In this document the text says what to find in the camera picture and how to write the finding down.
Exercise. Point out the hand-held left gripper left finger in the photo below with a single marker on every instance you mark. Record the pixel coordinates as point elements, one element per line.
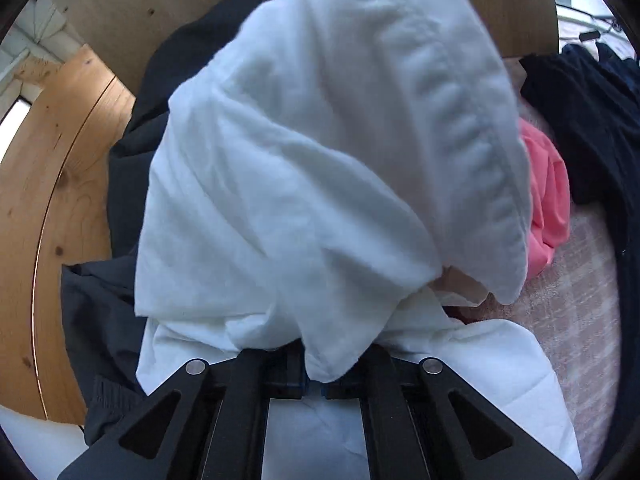
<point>250,385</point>

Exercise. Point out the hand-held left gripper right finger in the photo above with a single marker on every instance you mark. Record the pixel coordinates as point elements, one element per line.
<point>385,385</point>

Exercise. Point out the white garment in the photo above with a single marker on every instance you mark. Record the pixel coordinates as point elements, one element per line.
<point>300,185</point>

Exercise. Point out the navy blue garment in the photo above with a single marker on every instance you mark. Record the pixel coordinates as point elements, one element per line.
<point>590,135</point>

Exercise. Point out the dark slate jacket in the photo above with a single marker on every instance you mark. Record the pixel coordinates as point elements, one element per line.
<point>100,310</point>

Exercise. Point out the pink checked tablecloth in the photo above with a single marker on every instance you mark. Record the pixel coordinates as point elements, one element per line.
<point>575,310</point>

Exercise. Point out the pink garment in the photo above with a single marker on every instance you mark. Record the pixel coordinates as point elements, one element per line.
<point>547,200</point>

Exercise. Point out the knotty pine board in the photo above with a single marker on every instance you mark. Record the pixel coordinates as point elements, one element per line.
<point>50,210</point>

